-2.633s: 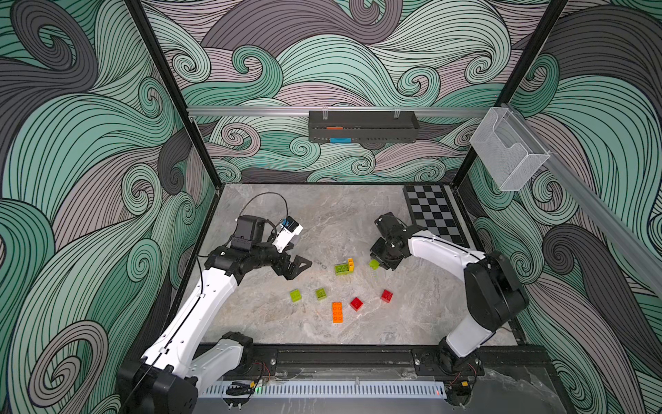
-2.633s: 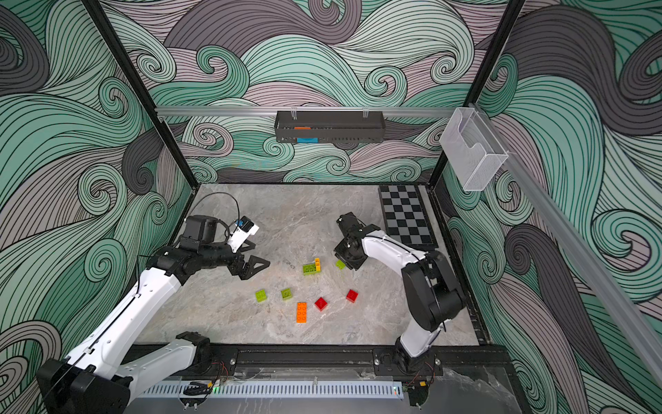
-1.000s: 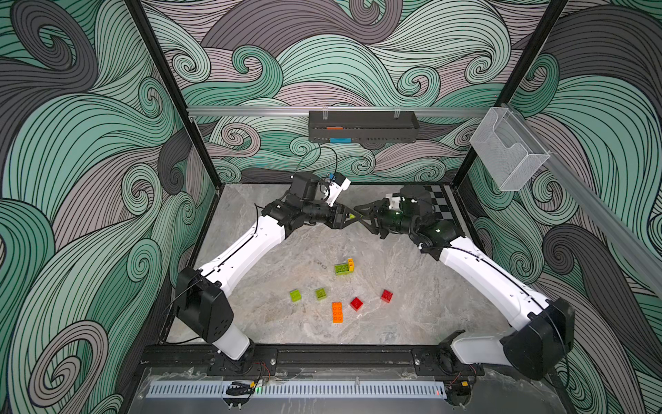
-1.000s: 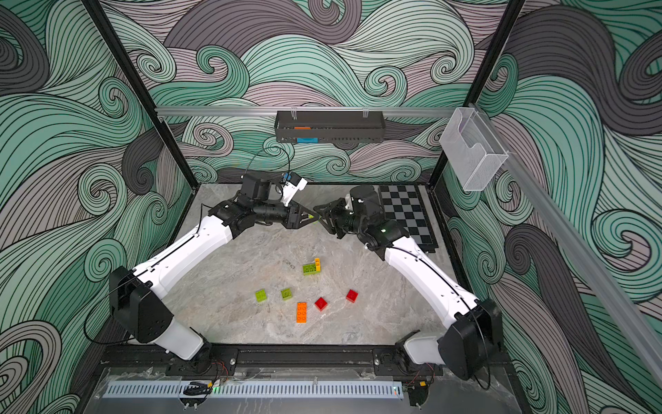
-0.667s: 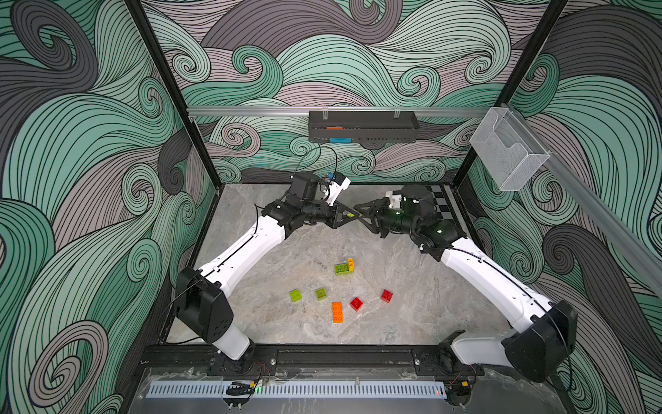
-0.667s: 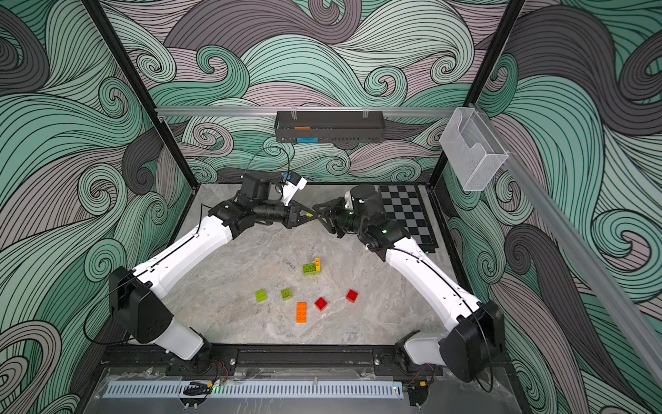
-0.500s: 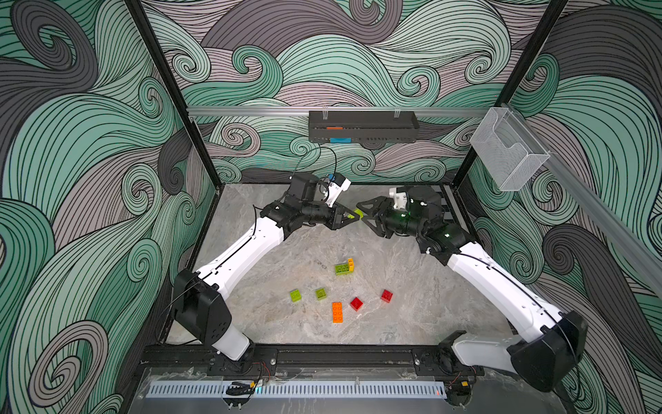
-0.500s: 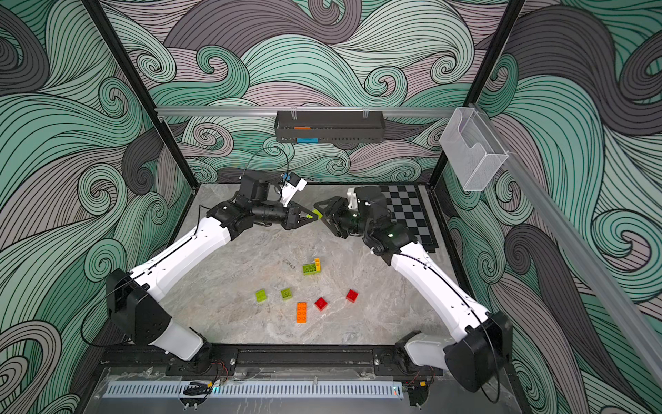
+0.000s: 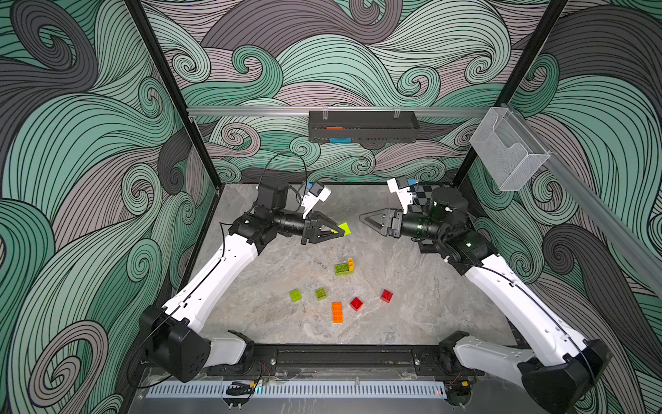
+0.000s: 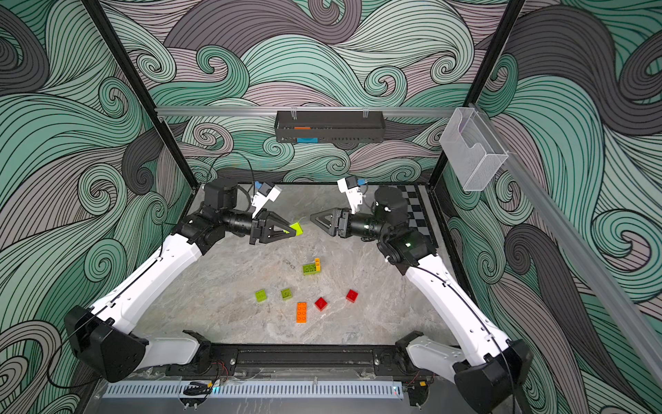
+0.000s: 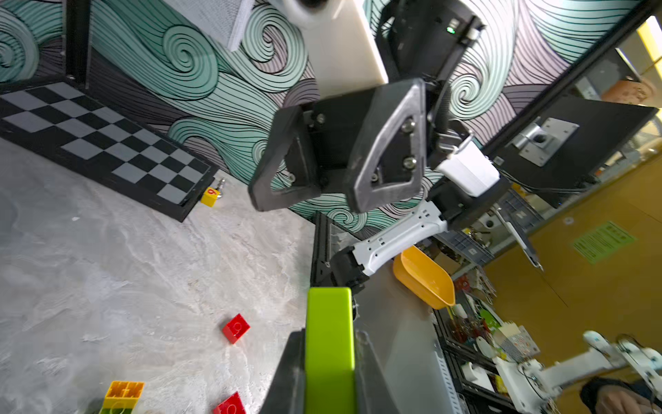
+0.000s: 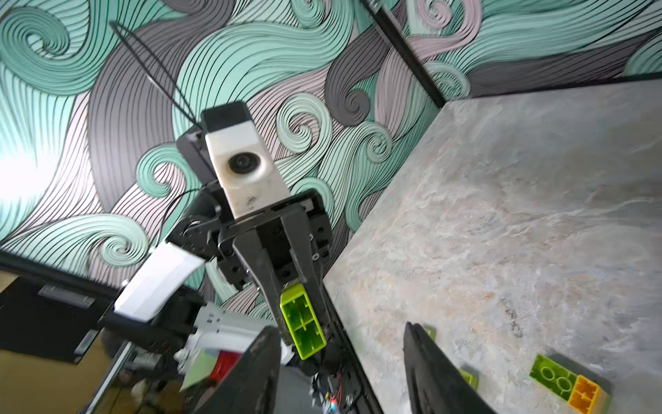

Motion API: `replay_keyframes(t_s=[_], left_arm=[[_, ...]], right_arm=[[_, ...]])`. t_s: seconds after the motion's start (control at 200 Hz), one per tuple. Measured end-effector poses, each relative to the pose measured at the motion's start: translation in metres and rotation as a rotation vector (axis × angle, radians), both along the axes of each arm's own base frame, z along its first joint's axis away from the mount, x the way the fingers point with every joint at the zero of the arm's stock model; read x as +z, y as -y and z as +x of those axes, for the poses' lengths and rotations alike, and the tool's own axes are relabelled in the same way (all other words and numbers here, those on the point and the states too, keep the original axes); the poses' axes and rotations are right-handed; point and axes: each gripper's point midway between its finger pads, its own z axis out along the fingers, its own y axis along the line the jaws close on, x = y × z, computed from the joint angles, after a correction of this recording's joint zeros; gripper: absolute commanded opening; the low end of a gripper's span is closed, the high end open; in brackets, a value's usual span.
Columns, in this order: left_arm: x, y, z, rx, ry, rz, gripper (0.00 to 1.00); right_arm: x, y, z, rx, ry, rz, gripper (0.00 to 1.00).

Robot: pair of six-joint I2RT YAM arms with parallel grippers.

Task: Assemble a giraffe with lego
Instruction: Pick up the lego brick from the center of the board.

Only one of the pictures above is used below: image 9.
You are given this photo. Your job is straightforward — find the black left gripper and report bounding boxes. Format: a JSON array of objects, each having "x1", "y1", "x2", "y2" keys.
[{"x1": 270, "y1": 211, "x2": 341, "y2": 248}]

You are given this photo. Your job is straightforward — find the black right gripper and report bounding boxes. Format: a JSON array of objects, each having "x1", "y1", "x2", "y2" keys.
[{"x1": 364, "y1": 206, "x2": 449, "y2": 244}]

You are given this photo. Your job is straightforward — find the green square lego brick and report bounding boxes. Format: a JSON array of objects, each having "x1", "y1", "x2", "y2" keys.
[{"x1": 338, "y1": 223, "x2": 351, "y2": 236}]

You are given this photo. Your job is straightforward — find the long green lego brick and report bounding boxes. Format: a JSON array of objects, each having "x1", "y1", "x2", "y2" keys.
[{"x1": 334, "y1": 263, "x2": 353, "y2": 276}]

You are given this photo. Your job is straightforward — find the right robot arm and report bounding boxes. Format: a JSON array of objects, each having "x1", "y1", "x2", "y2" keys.
[{"x1": 360, "y1": 187, "x2": 612, "y2": 413}]

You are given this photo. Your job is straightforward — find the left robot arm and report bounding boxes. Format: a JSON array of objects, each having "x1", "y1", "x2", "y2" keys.
[{"x1": 139, "y1": 183, "x2": 345, "y2": 382}]

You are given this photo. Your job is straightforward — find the green hollow lego brick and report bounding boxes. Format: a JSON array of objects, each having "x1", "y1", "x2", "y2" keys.
[{"x1": 315, "y1": 288, "x2": 328, "y2": 301}]

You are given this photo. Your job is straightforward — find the small green studded lego brick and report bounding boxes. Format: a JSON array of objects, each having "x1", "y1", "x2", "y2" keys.
[{"x1": 290, "y1": 289, "x2": 302, "y2": 303}]

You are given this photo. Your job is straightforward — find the red lego brick right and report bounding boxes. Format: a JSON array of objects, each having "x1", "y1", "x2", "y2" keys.
[{"x1": 380, "y1": 289, "x2": 393, "y2": 303}]

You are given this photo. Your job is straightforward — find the red lego brick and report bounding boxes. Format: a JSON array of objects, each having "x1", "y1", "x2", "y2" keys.
[
  {"x1": 380, "y1": 289, "x2": 393, "y2": 303},
  {"x1": 350, "y1": 298, "x2": 364, "y2": 312}
]

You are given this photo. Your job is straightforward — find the red lego brick left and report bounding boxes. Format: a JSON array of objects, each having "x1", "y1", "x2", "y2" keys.
[{"x1": 350, "y1": 298, "x2": 364, "y2": 312}]

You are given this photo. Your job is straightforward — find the orange long lego brick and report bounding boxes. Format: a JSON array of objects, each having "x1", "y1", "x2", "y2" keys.
[{"x1": 332, "y1": 302, "x2": 344, "y2": 324}]

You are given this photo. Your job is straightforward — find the black checkerboard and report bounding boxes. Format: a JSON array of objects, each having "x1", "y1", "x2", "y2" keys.
[{"x1": 410, "y1": 185, "x2": 437, "y2": 209}]

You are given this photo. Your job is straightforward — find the clear plastic bin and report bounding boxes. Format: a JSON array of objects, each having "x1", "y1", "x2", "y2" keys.
[{"x1": 470, "y1": 107, "x2": 550, "y2": 191}]

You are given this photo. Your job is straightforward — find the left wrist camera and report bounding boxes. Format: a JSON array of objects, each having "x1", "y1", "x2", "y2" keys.
[{"x1": 301, "y1": 182, "x2": 331, "y2": 218}]

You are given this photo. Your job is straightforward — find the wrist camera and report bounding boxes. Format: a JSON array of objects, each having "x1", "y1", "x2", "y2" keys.
[
  {"x1": 301, "y1": 182, "x2": 331, "y2": 218},
  {"x1": 387, "y1": 176, "x2": 417, "y2": 214}
]

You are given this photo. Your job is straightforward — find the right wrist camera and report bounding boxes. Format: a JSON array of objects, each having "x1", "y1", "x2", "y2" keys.
[{"x1": 387, "y1": 176, "x2": 417, "y2": 214}]

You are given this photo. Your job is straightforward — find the black wall tray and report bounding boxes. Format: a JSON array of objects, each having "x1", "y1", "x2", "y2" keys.
[{"x1": 308, "y1": 111, "x2": 421, "y2": 149}]

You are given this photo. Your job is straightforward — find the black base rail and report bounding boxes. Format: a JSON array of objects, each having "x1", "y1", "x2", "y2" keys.
[{"x1": 141, "y1": 342, "x2": 518, "y2": 379}]

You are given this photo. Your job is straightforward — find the black frame post left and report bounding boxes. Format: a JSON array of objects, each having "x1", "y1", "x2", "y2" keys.
[{"x1": 125, "y1": 0, "x2": 224, "y2": 194}]

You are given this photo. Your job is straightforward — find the black frame post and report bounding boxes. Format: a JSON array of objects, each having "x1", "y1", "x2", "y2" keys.
[
  {"x1": 452, "y1": 0, "x2": 570, "y2": 187},
  {"x1": 125, "y1": 0, "x2": 224, "y2": 194}
]

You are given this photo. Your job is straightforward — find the aluminium rail back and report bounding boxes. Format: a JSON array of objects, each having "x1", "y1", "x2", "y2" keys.
[{"x1": 187, "y1": 105, "x2": 490, "y2": 118}]

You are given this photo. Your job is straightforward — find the aluminium rail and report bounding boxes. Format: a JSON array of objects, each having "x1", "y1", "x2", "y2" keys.
[
  {"x1": 502, "y1": 103, "x2": 661, "y2": 297},
  {"x1": 187, "y1": 105, "x2": 490, "y2": 118}
]

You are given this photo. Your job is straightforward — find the white slotted cable duct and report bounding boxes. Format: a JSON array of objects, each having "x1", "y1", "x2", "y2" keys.
[{"x1": 147, "y1": 379, "x2": 447, "y2": 400}]

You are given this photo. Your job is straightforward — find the aluminium rail right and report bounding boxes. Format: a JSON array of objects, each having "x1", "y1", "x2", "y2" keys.
[{"x1": 502, "y1": 103, "x2": 661, "y2": 297}]

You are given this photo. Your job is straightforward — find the black frame post right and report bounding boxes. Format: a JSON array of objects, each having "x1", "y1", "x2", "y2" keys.
[{"x1": 452, "y1": 0, "x2": 570, "y2": 187}]

